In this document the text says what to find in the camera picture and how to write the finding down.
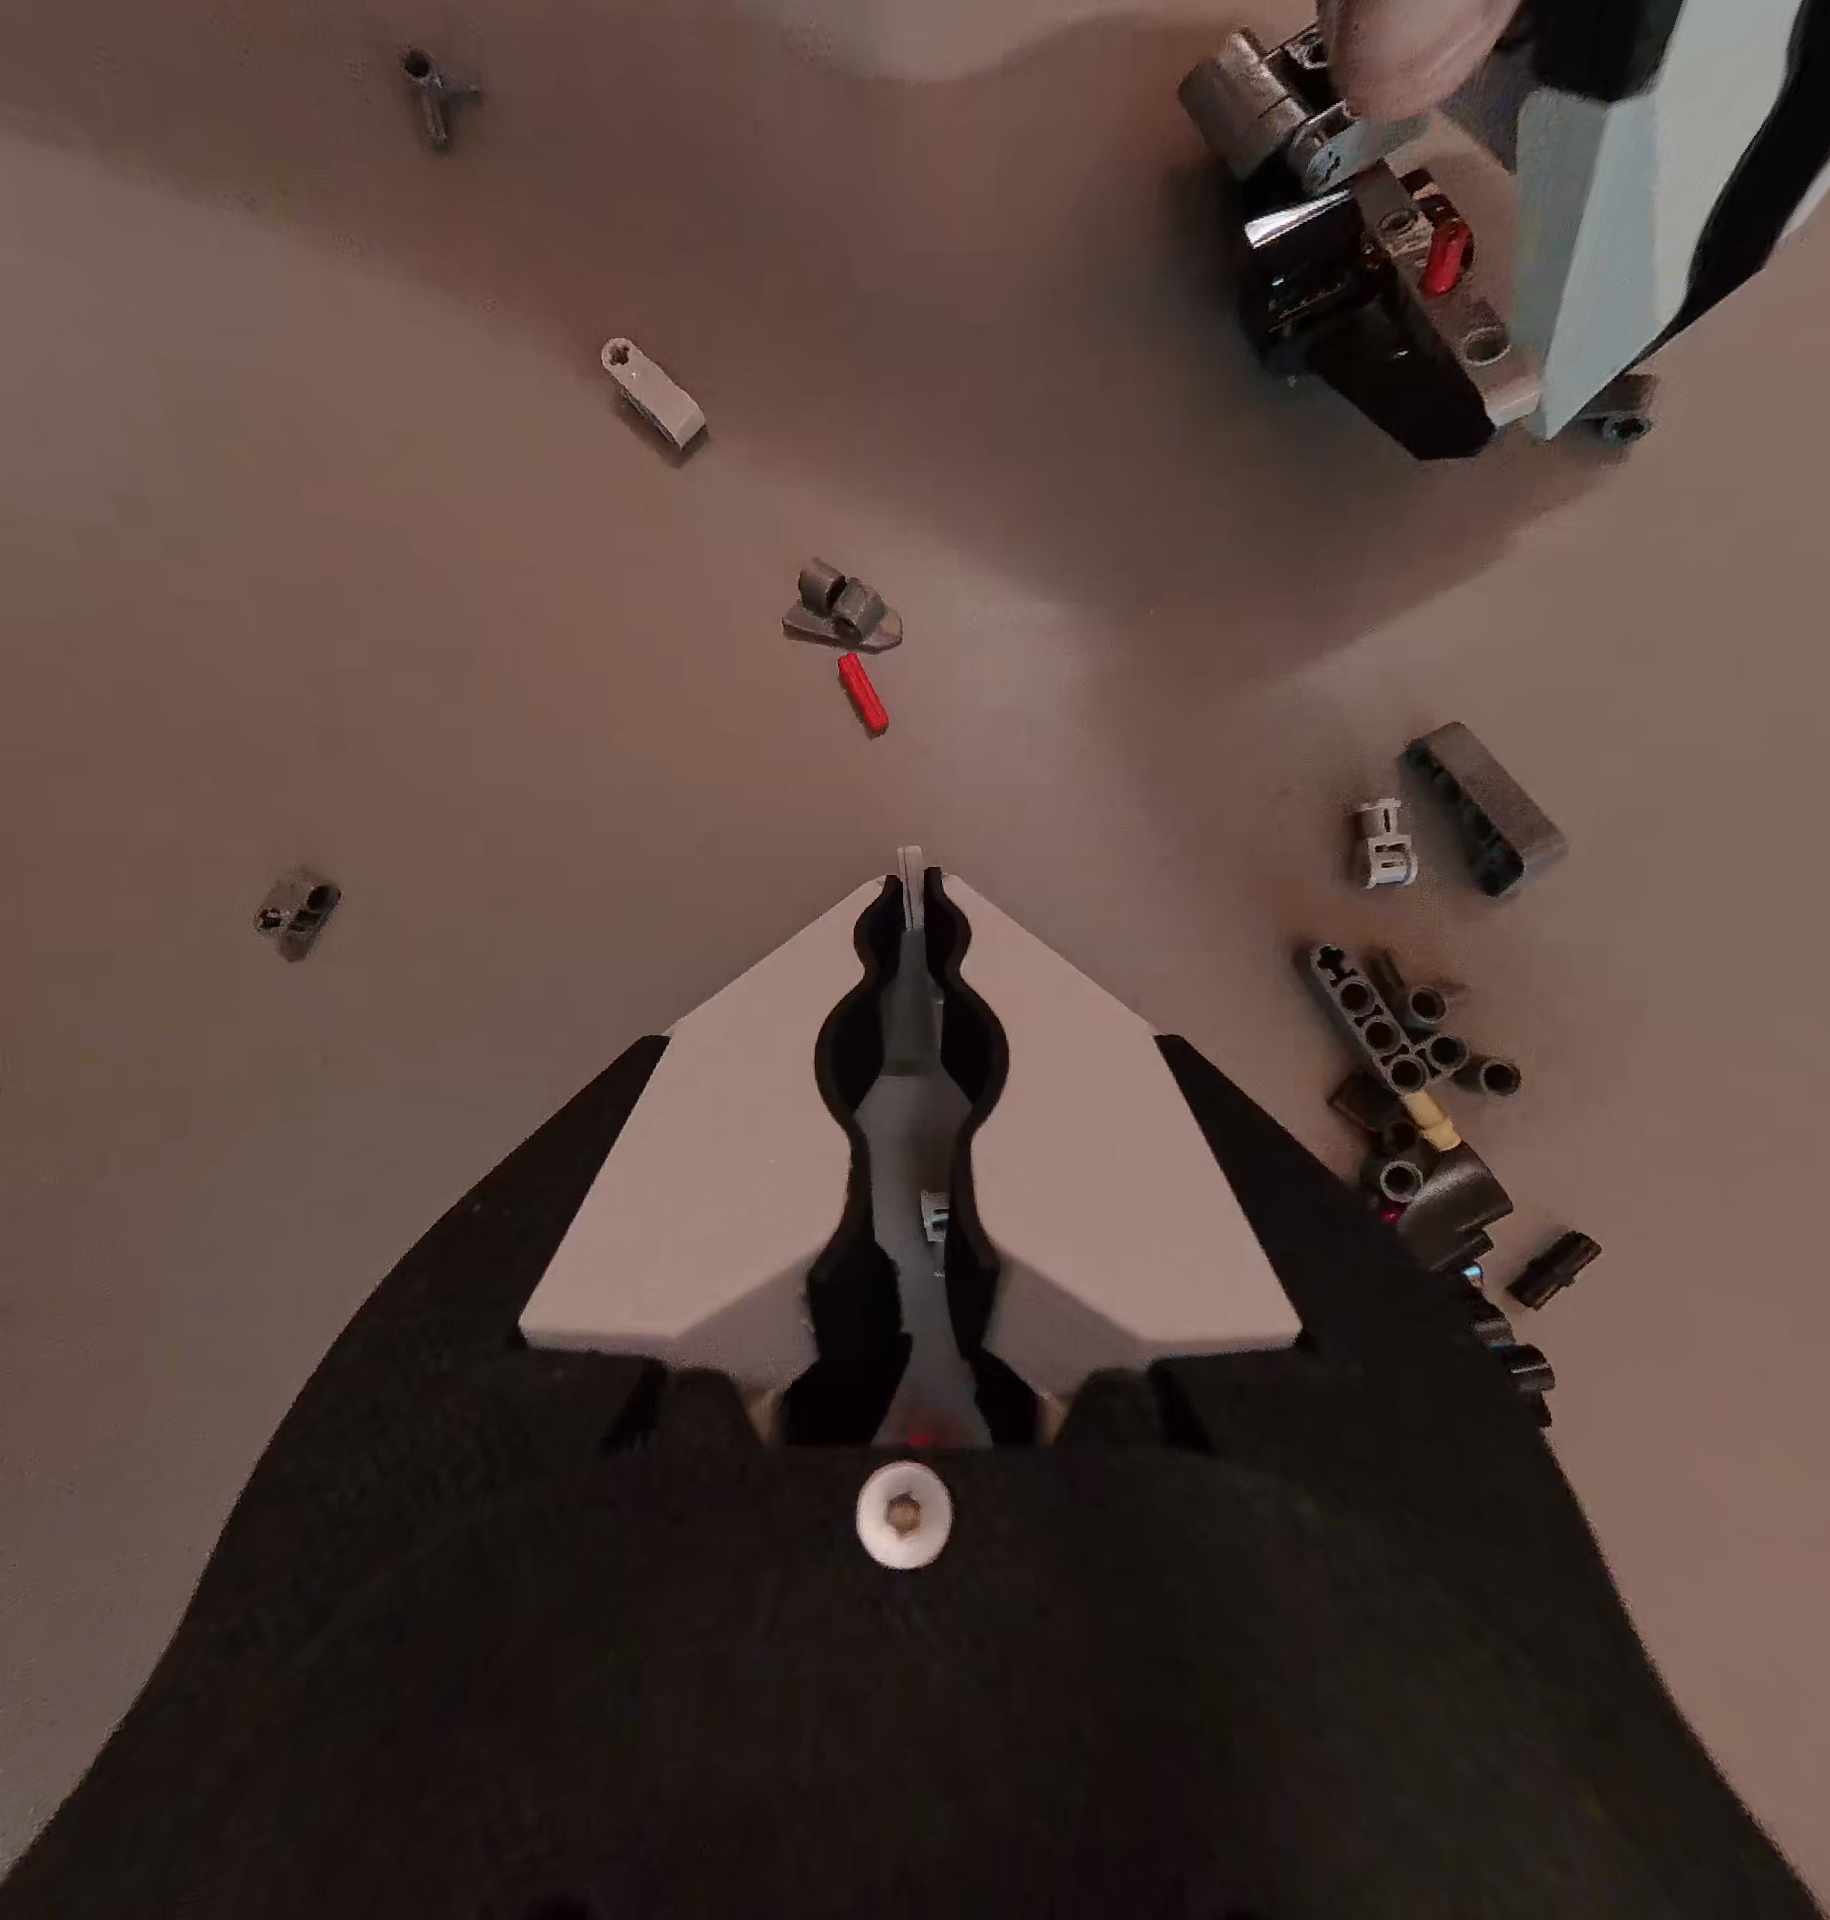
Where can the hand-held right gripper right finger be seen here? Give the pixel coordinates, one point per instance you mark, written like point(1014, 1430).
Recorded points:
point(1128, 1184)

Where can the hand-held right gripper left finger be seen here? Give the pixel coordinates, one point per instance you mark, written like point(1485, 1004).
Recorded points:
point(690, 1184)

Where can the black grey lego wing assembly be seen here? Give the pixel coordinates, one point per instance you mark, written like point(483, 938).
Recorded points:
point(1351, 298)

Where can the grey axle connector lego assembly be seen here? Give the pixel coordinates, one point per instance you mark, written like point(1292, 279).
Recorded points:
point(915, 975)

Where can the pile of small lego pieces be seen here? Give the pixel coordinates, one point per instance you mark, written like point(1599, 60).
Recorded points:
point(1409, 1051)

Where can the dark grey lego wedge piece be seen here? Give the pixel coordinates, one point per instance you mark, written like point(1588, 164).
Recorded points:
point(840, 606)

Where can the small dark lego connector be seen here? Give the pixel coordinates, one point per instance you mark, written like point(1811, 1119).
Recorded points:
point(1625, 412)

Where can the grey lego joint piece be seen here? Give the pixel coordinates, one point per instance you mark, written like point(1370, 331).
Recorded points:
point(938, 1209)

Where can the red lego pin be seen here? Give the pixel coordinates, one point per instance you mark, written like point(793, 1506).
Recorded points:
point(918, 1430)
point(863, 688)

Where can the small light grey lego connector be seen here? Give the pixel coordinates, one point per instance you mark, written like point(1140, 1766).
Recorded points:
point(1389, 842)

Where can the dark grey lego pin connector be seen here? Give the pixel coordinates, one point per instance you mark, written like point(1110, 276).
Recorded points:
point(297, 911)

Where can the light grey lego beam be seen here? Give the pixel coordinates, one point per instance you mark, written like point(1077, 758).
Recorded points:
point(651, 393)

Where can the person's left hand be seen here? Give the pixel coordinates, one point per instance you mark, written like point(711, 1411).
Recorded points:
point(1420, 51)

